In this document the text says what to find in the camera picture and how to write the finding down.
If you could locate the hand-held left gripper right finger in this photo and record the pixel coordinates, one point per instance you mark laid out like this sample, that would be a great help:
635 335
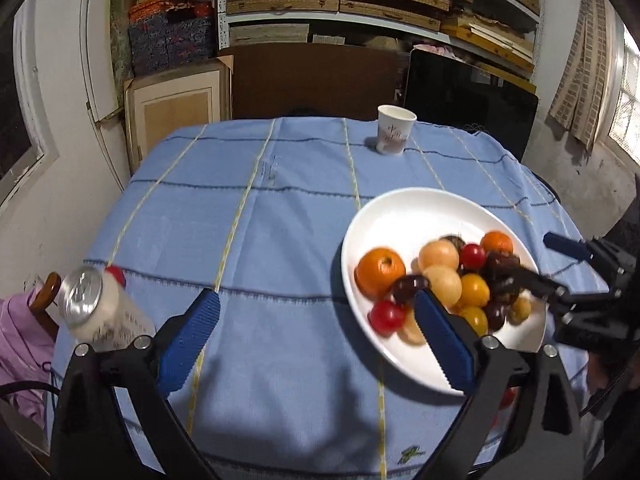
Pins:
445 342

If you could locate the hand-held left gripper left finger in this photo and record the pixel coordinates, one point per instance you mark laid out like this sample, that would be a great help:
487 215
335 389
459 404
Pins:
192 340

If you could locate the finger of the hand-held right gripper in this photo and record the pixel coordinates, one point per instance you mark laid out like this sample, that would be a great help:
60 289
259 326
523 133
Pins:
565 246
535 282

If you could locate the small olive green fruit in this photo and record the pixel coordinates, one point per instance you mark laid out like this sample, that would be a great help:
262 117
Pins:
520 308

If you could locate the dark brown water chestnut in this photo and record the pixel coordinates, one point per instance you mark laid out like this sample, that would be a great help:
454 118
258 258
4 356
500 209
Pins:
505 294
502 260
452 241

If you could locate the pale beige round fruit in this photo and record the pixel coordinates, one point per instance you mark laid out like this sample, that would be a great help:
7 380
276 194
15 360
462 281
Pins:
442 286
411 331
439 255

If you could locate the yellow orange tomato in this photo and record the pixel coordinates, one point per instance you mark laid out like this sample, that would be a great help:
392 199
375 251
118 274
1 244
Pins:
474 320
474 290

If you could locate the dark purple round fruit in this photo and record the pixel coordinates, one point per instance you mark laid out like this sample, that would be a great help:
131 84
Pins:
410 287
496 316

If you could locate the orange mandarin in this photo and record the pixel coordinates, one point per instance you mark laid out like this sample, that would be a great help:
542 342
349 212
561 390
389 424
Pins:
497 241
380 271

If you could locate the white oval plate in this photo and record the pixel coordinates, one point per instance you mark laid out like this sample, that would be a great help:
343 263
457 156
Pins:
400 220

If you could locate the black round stool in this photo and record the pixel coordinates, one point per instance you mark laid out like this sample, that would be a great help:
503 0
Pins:
547 187

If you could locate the silver drink can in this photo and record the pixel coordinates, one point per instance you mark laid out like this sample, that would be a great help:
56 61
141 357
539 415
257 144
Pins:
107 310

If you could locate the blue checked tablecloth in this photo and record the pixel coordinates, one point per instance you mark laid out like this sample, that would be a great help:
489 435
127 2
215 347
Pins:
280 240

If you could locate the wooden chair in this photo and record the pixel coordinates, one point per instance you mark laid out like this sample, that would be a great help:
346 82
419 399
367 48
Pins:
46 290

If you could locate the bright window with grille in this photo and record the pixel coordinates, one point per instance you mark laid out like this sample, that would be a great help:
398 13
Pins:
627 100

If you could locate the beige checked curtain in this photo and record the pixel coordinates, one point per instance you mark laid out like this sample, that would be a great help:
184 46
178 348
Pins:
585 75

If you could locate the pink jacket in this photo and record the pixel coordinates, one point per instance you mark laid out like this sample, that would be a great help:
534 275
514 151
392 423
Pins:
20 345

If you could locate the black flat panel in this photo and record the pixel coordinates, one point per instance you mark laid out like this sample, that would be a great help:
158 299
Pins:
465 95

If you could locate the white paper cup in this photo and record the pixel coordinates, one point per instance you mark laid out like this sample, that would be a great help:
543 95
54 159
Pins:
395 130

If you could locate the beige framed panel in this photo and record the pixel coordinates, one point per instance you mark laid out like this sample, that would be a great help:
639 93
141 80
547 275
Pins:
175 110

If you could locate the white leaning board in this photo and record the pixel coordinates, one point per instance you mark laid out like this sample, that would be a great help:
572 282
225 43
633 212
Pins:
102 85

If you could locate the white framed window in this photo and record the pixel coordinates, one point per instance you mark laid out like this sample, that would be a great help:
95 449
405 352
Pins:
20 125

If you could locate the brown wooden board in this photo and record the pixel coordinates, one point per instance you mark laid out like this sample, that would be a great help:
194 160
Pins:
310 80

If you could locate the white metal shelf rack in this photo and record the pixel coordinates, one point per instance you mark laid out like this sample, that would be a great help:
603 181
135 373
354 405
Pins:
380 22

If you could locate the blue patterned boxes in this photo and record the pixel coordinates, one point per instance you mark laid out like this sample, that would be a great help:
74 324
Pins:
170 40

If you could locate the green patterned board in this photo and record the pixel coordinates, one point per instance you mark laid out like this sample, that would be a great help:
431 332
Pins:
120 35

